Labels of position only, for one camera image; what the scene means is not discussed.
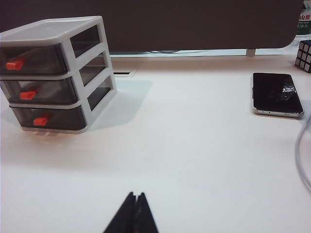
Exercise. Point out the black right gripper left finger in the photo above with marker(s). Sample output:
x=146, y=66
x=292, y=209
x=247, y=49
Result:
x=126, y=216

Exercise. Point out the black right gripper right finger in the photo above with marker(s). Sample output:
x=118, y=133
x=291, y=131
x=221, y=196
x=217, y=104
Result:
x=145, y=216

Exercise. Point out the black smartphone with silver rim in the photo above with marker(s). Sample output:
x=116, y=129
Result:
x=274, y=92

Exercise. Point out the dark desk partition panel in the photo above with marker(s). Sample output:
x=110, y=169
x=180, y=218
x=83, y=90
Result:
x=170, y=24

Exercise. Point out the black rubik's cube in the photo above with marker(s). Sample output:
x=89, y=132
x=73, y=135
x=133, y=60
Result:
x=305, y=54

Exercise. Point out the clear plastic water bottle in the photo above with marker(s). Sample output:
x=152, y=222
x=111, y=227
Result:
x=305, y=24

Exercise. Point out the white three-drawer cabinet frame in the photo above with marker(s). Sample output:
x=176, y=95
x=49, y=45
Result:
x=48, y=31

